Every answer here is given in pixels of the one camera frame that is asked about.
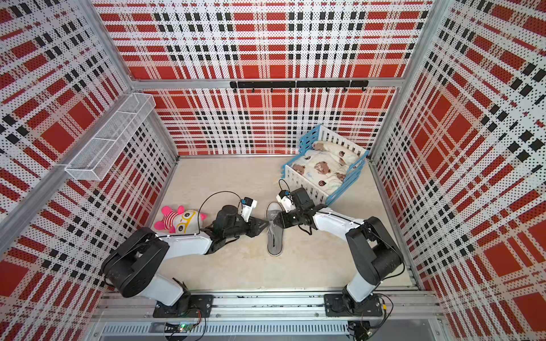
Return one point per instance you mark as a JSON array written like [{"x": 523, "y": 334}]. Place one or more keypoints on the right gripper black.
[{"x": 282, "y": 218}]

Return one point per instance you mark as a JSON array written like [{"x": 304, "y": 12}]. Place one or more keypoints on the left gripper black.
[{"x": 253, "y": 224}]

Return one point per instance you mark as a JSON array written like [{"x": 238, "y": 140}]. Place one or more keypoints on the grey canvas sneaker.
[{"x": 275, "y": 230}]

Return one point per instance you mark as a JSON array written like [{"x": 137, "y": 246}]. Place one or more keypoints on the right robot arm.
[{"x": 374, "y": 252}]

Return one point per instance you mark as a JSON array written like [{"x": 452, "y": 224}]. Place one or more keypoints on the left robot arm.
[{"x": 132, "y": 268}]

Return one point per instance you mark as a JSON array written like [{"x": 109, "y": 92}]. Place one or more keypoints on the bear print blanket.
[{"x": 325, "y": 165}]

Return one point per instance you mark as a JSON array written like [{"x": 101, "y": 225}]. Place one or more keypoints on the white blue toy crib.
[{"x": 321, "y": 133}]

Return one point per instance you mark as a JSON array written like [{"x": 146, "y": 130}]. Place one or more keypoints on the pink striped plush toy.
[{"x": 180, "y": 221}]

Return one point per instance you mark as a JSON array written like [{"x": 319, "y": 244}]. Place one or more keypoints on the green circuit board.
[{"x": 178, "y": 328}]

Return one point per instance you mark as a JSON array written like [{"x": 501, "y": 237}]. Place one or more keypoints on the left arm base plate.
[{"x": 188, "y": 306}]

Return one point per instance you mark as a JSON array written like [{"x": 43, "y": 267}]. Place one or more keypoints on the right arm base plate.
[{"x": 342, "y": 305}]

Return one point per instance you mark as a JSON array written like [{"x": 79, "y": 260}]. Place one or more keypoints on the black hook rail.
[{"x": 306, "y": 84}]

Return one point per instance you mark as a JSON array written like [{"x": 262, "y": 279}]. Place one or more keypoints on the aluminium front rail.
[{"x": 261, "y": 306}]

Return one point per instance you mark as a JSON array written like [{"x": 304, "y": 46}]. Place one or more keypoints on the white wire mesh basket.
[{"x": 96, "y": 158}]

